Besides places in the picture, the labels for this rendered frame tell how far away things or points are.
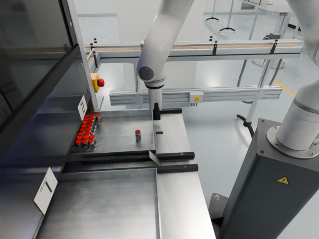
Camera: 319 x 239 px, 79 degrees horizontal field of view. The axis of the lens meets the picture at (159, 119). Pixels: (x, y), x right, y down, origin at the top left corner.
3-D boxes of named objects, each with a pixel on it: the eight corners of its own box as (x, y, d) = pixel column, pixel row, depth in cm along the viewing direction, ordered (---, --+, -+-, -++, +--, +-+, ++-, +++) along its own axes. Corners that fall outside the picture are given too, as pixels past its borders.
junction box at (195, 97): (189, 103, 178) (190, 95, 173) (188, 100, 182) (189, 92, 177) (202, 103, 179) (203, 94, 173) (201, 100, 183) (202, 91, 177)
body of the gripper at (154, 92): (145, 76, 79) (146, 99, 86) (145, 87, 71) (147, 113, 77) (163, 75, 79) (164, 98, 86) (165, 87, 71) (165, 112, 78)
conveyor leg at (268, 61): (244, 129, 208) (268, 58, 162) (240, 123, 215) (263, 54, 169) (252, 128, 209) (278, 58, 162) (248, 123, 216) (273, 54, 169)
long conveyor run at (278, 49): (62, 65, 150) (56, 44, 140) (68, 58, 162) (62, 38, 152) (299, 59, 160) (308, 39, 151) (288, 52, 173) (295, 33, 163)
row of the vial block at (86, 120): (77, 152, 73) (74, 143, 70) (87, 122, 87) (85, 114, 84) (83, 151, 73) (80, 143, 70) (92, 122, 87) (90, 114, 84)
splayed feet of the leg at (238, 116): (250, 147, 197) (255, 137, 188) (232, 117, 236) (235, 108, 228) (258, 147, 197) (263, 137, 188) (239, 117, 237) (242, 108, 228)
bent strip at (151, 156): (149, 169, 67) (149, 157, 63) (149, 162, 69) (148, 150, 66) (190, 166, 68) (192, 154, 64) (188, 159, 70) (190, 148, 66)
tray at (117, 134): (60, 161, 69) (57, 155, 67) (79, 118, 90) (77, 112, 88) (155, 156, 71) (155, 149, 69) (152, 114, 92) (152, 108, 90)
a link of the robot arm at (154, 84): (143, 71, 77) (144, 78, 79) (143, 81, 70) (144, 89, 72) (164, 70, 77) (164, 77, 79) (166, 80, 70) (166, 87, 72)
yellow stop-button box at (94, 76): (82, 93, 92) (78, 79, 88) (86, 86, 98) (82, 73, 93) (98, 93, 92) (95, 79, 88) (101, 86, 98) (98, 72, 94)
